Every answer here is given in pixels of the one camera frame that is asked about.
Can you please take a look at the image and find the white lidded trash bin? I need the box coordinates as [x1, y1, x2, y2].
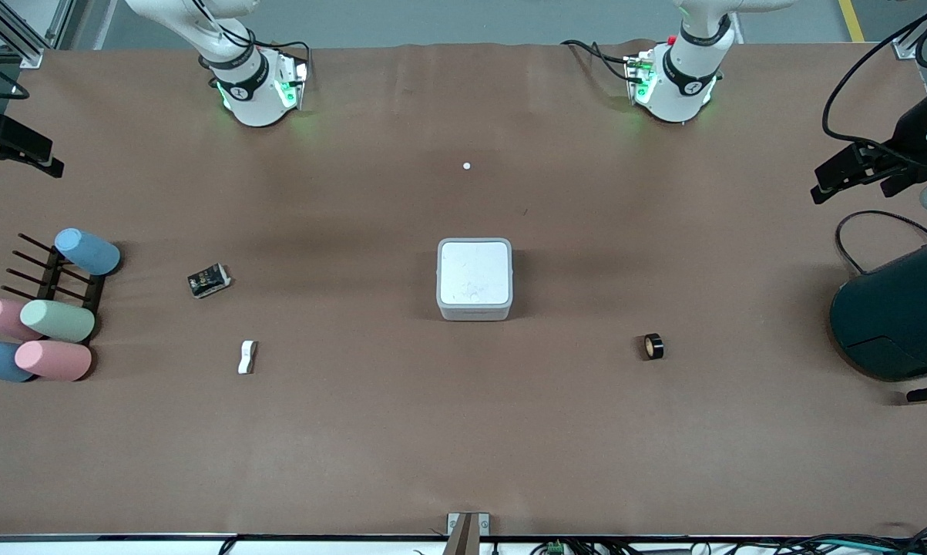
[436, 237, 514, 322]

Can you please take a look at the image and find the metal table edge bracket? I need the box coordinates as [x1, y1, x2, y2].
[446, 513, 490, 555]

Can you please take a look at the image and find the black cable bundle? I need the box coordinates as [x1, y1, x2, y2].
[771, 524, 927, 555]

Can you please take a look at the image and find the black appliance cable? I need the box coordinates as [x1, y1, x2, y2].
[835, 210, 927, 277]

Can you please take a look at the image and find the black snack packet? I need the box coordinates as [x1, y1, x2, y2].
[187, 263, 233, 299]

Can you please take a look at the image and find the dark teal round appliance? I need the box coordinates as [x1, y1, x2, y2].
[830, 234, 927, 404]

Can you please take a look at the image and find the aluminium frame profile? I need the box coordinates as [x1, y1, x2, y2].
[892, 0, 927, 61]
[0, 0, 48, 69]

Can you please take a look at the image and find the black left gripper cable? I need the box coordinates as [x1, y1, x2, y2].
[821, 0, 927, 167]

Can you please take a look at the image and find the table cover sheet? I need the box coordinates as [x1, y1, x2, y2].
[0, 42, 927, 538]

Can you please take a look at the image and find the black arm base cable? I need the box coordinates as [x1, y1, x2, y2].
[562, 39, 641, 84]
[274, 40, 314, 82]

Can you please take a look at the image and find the pale green plastic cup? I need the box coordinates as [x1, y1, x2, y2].
[20, 299, 96, 344]

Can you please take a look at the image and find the black cup rack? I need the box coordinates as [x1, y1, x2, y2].
[1, 233, 108, 340]

